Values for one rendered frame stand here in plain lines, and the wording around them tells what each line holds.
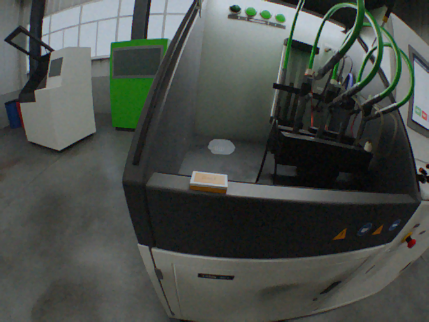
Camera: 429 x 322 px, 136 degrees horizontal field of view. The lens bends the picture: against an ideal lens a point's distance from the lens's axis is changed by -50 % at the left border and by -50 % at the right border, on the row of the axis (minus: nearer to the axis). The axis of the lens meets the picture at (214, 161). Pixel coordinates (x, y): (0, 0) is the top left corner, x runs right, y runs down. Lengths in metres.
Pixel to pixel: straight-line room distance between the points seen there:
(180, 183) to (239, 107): 0.54
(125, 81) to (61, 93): 1.08
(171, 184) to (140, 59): 2.87
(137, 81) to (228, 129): 2.48
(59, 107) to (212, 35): 2.52
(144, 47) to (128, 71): 0.47
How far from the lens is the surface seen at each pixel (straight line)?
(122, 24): 4.96
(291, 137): 0.45
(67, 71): 3.01
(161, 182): 0.25
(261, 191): 0.26
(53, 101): 2.87
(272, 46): 0.76
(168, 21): 4.59
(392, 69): 0.77
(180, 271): 0.44
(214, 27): 0.75
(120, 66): 3.23
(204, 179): 0.24
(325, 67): 0.42
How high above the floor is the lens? 1.10
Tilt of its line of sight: 28 degrees down
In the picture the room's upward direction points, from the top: 7 degrees clockwise
